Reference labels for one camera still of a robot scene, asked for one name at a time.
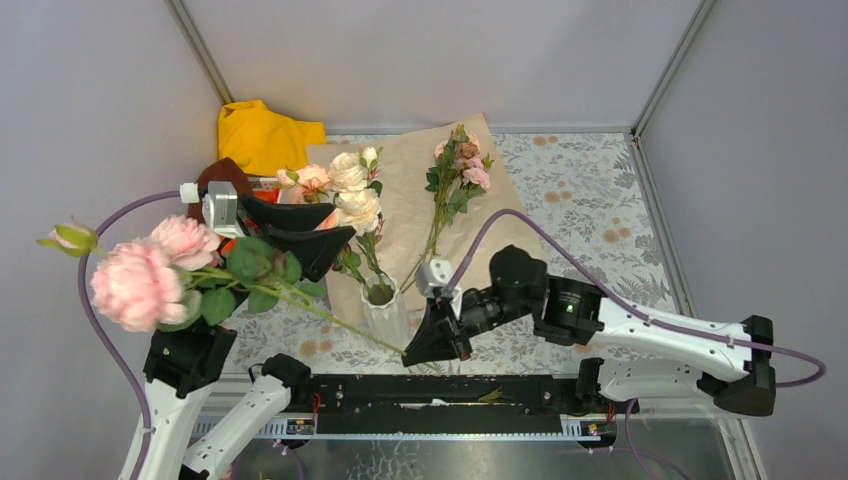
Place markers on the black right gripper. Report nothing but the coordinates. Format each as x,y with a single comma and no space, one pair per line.
432,340

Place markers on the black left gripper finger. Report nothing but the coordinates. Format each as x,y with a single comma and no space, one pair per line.
315,250
286,217

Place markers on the peach rose stem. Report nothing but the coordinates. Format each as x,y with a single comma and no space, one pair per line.
305,185

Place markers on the cream white rose stem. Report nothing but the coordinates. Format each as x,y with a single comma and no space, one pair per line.
359,260

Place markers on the large pink peony stem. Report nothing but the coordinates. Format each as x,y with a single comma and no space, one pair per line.
175,278

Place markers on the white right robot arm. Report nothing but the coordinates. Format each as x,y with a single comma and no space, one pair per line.
687,357

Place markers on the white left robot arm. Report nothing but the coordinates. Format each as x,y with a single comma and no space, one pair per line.
183,366

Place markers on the white ribbed vase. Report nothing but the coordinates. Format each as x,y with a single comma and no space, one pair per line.
385,311

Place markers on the orange cloth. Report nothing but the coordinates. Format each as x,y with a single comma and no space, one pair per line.
270,196

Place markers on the white plastic basket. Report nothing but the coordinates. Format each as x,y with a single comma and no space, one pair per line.
263,183

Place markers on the yellow cloth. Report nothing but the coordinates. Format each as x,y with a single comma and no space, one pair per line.
261,142

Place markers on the brown cloth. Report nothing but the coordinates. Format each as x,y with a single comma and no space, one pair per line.
222,170

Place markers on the small pink rose stem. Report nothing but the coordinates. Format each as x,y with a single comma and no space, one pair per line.
460,174

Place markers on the floral patterned table mat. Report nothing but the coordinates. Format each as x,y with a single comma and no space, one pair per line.
583,190

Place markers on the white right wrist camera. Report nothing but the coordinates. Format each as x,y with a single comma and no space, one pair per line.
432,282

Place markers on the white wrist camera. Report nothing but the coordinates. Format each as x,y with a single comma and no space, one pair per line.
219,206
432,282

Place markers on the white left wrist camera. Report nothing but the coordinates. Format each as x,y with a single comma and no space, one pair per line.
219,206

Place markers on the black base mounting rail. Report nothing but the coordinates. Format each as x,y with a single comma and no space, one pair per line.
511,406

